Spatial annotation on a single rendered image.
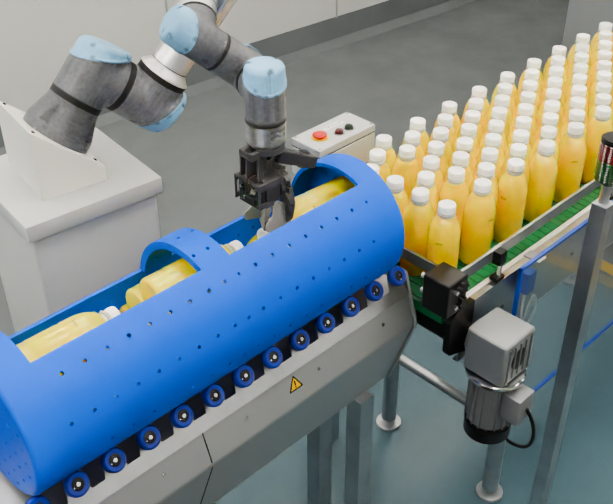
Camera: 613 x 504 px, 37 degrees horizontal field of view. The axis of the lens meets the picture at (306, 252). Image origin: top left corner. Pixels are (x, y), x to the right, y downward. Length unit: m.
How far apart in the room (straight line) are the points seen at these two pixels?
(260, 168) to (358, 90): 3.40
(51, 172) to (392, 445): 1.49
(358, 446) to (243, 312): 0.76
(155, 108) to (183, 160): 2.40
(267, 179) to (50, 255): 0.54
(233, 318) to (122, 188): 0.51
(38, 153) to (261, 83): 0.56
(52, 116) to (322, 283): 0.68
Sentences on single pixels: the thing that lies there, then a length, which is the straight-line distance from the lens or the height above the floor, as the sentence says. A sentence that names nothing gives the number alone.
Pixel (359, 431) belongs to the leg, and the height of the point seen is 0.53.
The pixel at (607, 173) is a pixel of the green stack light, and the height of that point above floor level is 1.19.
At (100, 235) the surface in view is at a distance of 2.03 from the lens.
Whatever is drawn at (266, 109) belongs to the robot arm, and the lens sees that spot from 1.62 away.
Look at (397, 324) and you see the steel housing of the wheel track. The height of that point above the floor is 0.86.
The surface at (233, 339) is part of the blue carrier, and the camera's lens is 1.63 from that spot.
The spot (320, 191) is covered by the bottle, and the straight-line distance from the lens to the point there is 1.85.
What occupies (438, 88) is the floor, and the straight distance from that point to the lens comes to 5.12.
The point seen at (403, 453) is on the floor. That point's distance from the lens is 2.94.
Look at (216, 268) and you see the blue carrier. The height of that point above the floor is 1.22.
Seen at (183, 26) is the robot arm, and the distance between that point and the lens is 1.63.
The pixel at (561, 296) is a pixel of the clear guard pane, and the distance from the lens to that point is 2.38.
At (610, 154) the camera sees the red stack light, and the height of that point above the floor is 1.23.
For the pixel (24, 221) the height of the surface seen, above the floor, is 1.15.
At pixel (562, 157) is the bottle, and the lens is 2.39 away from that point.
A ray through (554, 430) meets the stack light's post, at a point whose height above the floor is 0.41.
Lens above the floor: 2.18
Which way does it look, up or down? 36 degrees down
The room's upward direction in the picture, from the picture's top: 1 degrees counter-clockwise
